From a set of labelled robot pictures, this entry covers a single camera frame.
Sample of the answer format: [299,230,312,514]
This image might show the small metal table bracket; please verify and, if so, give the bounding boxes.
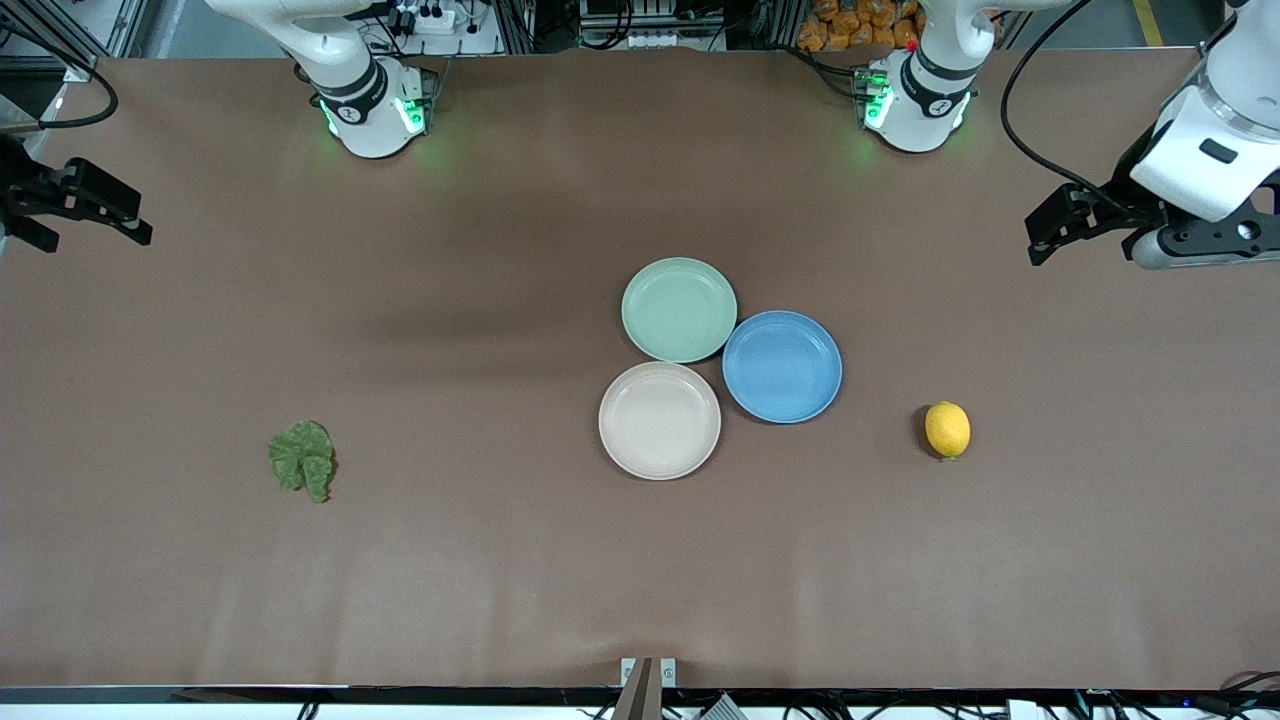
[620,657,678,689]

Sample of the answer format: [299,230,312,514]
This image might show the green lettuce leaf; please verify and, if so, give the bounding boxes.
[267,420,336,503]

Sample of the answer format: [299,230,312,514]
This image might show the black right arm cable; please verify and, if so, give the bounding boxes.
[38,60,119,130]

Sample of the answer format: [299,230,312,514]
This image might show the mint green round plate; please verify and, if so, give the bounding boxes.
[621,257,738,364]

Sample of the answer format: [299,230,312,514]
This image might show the cream white round plate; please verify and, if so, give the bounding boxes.
[598,361,722,481]

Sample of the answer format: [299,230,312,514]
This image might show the orange snack bags pile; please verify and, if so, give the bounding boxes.
[797,0,921,51]

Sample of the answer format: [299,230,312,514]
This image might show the brown post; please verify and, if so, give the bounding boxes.
[612,657,663,720]

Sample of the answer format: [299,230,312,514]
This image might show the white power strip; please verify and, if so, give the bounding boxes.
[385,0,471,36]

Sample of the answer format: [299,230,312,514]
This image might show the blue round plate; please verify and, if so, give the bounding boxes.
[722,310,843,424]

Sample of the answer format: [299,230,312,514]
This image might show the yellow lemon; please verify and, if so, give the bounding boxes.
[924,400,972,461]

